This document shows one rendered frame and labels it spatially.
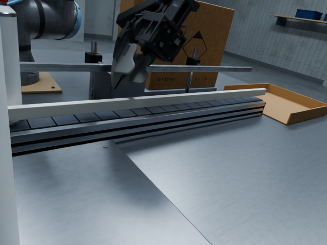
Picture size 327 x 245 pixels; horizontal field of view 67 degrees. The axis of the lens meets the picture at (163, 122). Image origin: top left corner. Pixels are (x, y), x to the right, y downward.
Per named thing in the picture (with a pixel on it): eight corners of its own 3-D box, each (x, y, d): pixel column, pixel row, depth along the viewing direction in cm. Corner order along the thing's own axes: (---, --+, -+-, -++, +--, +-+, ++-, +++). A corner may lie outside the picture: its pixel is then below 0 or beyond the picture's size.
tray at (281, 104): (286, 125, 75) (292, 113, 73) (221, 95, 93) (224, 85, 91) (326, 114, 93) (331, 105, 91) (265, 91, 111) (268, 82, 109)
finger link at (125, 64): (113, 89, 43) (141, 43, 43) (98, 79, 47) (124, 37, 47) (125, 96, 45) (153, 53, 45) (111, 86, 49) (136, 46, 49)
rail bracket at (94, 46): (94, 124, 54) (99, 46, 47) (81, 111, 59) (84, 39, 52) (107, 122, 56) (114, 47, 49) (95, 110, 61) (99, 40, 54)
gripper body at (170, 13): (144, 43, 41) (184, -20, 40) (119, 34, 47) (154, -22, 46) (171, 67, 46) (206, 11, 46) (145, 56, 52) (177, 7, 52)
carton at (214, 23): (148, 90, 76) (163, -8, 65) (113, 68, 93) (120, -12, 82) (214, 87, 94) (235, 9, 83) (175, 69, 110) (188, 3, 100)
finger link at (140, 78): (125, 96, 45) (153, 53, 45) (111, 86, 49) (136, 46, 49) (137, 103, 48) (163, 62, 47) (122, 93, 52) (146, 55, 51)
